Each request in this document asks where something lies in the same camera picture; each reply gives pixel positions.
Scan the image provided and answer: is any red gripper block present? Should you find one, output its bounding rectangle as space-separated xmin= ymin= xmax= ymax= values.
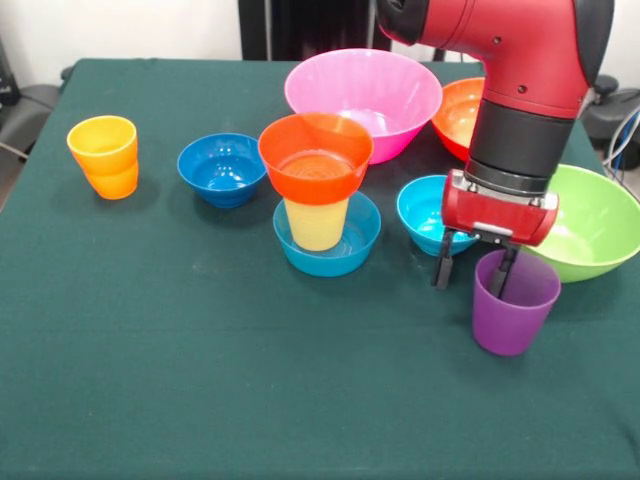
xmin=432 ymin=168 xmax=560 ymax=301

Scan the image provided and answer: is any purple plastic cup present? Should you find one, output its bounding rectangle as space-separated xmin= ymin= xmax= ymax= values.
xmin=472 ymin=249 xmax=563 ymax=357

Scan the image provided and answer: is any small cyan bowl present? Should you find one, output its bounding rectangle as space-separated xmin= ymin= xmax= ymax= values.
xmin=396 ymin=174 xmax=481 ymax=258

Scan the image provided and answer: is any medium blue bowl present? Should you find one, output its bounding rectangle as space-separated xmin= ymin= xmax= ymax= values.
xmin=272 ymin=191 xmax=383 ymax=279

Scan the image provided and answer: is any yellow plastic cup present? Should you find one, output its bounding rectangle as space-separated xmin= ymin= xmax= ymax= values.
xmin=283 ymin=197 xmax=350 ymax=253

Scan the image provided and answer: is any small orange bowl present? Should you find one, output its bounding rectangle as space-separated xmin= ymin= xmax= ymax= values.
xmin=257 ymin=112 xmax=375 ymax=206

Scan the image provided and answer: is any large pink bowl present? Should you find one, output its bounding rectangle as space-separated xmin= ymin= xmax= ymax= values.
xmin=283 ymin=48 xmax=444 ymax=165

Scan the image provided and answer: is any small dark blue bowl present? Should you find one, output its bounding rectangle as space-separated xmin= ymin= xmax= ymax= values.
xmin=176 ymin=132 xmax=269 ymax=210

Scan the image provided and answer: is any large lime green bowl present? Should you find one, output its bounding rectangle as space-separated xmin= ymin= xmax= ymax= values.
xmin=519 ymin=163 xmax=640 ymax=284

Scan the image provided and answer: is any large red-orange bowl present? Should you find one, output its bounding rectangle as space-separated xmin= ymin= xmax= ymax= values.
xmin=430 ymin=76 xmax=487 ymax=164

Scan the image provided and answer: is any dark green table cloth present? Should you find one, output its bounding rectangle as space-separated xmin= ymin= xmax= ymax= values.
xmin=0 ymin=58 xmax=640 ymax=480

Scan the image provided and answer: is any orange plastic cup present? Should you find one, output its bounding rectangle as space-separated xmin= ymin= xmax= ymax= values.
xmin=66 ymin=115 xmax=140 ymax=201

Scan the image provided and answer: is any tangle of floor cables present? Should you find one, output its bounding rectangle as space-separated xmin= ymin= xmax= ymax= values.
xmin=602 ymin=107 xmax=640 ymax=209

